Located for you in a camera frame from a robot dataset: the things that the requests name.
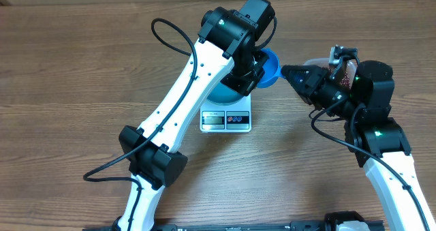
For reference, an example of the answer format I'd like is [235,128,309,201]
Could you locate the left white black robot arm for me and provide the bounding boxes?
[112,0,277,230]

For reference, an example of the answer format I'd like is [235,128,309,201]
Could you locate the blue plastic measuring scoop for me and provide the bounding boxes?
[257,48,283,89]

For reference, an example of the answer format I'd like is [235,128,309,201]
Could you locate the clear plastic container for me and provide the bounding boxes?
[304,58,357,69]

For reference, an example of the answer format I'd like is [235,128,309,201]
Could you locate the teal metal bowl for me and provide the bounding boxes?
[207,83,244,106]

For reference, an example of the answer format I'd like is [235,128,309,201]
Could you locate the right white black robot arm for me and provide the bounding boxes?
[281,61,435,230]

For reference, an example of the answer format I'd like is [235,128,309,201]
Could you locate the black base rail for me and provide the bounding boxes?
[83,210,386,231]

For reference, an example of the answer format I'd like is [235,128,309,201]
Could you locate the red adzuki beans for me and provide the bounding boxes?
[328,63,356,89]

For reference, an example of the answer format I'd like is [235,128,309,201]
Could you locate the white digital kitchen scale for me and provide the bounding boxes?
[200,95,252,133]

